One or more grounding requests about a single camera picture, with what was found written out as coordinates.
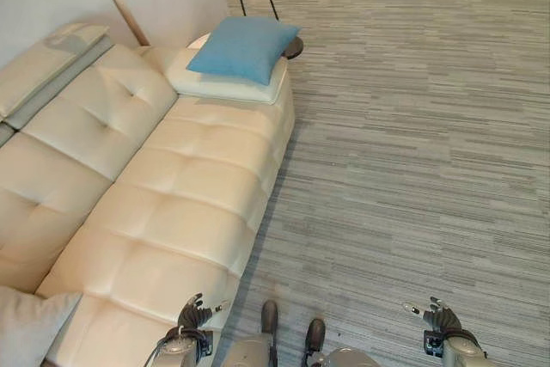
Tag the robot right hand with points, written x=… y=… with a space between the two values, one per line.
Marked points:
x=439 y=317

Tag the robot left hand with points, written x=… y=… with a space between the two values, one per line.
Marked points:
x=194 y=313

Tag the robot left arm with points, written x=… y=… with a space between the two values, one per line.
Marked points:
x=182 y=347

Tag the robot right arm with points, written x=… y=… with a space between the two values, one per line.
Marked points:
x=455 y=347

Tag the cream leather sofa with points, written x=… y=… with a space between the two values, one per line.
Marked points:
x=172 y=178

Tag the robot right leg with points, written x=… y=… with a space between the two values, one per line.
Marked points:
x=326 y=347

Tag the grey cushion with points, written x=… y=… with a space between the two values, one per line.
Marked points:
x=30 y=328

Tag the blue square cushion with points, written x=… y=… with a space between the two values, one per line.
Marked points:
x=245 y=49

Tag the round dark side table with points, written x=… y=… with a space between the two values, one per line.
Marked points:
x=295 y=47

